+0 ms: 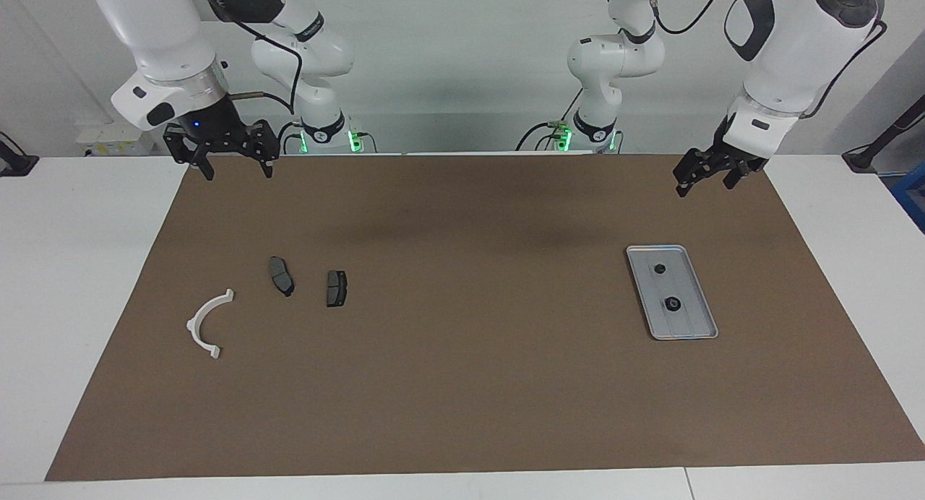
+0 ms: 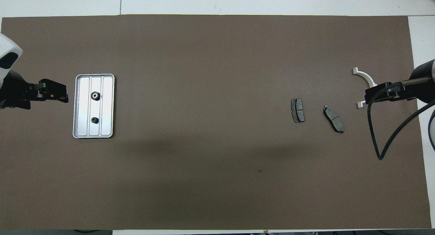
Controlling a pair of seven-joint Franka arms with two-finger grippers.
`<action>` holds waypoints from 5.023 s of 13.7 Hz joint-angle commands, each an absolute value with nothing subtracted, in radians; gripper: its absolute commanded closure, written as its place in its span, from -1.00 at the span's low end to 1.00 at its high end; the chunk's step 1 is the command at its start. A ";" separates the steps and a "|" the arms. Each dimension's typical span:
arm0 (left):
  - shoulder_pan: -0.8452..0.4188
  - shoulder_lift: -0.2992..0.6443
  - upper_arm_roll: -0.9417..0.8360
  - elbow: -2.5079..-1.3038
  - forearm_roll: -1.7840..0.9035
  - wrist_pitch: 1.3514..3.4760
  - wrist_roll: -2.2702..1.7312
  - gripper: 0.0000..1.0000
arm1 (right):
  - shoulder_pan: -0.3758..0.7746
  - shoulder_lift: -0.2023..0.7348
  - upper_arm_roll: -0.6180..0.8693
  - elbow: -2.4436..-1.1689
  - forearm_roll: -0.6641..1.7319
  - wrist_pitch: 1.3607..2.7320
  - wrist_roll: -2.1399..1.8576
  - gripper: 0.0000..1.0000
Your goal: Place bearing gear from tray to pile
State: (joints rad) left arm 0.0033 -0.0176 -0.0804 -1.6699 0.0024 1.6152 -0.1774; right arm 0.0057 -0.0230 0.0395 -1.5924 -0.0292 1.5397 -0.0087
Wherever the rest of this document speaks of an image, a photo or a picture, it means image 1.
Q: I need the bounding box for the silver metal tray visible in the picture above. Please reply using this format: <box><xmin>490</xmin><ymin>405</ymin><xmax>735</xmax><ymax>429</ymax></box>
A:
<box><xmin>626</xmin><ymin>245</ymin><xmax>719</xmax><ymax>341</ymax></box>

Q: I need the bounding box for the white power strip box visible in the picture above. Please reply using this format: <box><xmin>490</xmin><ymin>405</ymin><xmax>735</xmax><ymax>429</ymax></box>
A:
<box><xmin>76</xmin><ymin>121</ymin><xmax>156</xmax><ymax>156</ymax></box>

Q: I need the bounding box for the curved dark brake pad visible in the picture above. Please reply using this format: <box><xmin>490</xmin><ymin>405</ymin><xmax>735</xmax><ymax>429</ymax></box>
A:
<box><xmin>268</xmin><ymin>257</ymin><xmax>295</xmax><ymax>298</ymax></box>

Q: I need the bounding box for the blue box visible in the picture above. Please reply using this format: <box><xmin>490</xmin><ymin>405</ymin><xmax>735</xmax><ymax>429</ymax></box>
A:
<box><xmin>890</xmin><ymin>164</ymin><xmax>925</xmax><ymax>233</ymax></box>

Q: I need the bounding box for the black table clamp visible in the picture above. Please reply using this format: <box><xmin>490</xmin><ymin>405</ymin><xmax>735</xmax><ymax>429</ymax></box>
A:
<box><xmin>0</xmin><ymin>132</ymin><xmax>39</xmax><ymax>177</ymax></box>

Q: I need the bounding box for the brown table mat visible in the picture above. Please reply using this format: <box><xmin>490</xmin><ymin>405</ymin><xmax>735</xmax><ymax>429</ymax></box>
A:
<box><xmin>45</xmin><ymin>153</ymin><xmax>925</xmax><ymax>482</ymax></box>

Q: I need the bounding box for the black right base cable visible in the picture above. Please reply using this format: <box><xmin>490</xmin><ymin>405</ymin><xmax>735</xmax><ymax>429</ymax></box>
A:
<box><xmin>275</xmin><ymin>121</ymin><xmax>304</xmax><ymax>155</ymax></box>

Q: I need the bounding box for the black base cable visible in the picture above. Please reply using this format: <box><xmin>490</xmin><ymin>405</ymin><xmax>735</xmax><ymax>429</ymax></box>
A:
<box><xmin>275</xmin><ymin>121</ymin><xmax>304</xmax><ymax>155</ymax></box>
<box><xmin>515</xmin><ymin>88</ymin><xmax>585</xmax><ymax>152</ymax></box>

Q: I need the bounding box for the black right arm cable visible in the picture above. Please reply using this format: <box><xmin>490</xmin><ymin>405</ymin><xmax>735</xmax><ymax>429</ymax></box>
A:
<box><xmin>194</xmin><ymin>0</ymin><xmax>304</xmax><ymax>118</ymax></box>

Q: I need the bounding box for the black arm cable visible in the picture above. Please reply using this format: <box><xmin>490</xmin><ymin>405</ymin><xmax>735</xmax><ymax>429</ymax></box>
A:
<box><xmin>647</xmin><ymin>0</ymin><xmax>888</xmax><ymax>119</ymax></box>
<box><xmin>194</xmin><ymin>0</ymin><xmax>304</xmax><ymax>118</ymax></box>

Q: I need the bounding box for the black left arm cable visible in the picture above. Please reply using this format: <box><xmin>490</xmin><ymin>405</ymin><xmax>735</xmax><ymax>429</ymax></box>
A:
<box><xmin>647</xmin><ymin>0</ymin><xmax>888</xmax><ymax>119</ymax></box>

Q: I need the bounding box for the white curved plastic bracket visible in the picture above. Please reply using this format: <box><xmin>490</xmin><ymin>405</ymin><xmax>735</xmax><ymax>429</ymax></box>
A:
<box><xmin>186</xmin><ymin>289</ymin><xmax>235</xmax><ymax>359</ymax></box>

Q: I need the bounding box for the black left base cable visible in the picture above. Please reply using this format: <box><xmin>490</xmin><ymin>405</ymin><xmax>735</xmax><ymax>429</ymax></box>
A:
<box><xmin>515</xmin><ymin>88</ymin><xmax>585</xmax><ymax>152</ymax></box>

